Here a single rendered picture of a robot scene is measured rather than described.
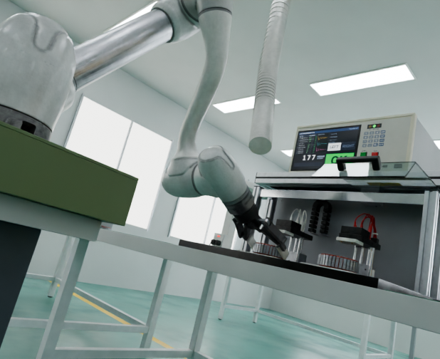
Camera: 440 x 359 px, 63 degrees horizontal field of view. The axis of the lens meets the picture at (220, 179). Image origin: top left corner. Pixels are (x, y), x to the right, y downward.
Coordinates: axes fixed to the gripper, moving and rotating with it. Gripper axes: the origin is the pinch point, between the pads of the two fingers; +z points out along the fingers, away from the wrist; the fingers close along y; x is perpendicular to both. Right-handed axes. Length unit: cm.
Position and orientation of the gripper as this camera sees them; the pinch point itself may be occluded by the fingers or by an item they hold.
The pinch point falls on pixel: (269, 250)
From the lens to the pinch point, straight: 121.9
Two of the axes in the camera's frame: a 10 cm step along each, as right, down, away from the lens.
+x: 5.4, -6.6, 5.2
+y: 7.0, 0.0, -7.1
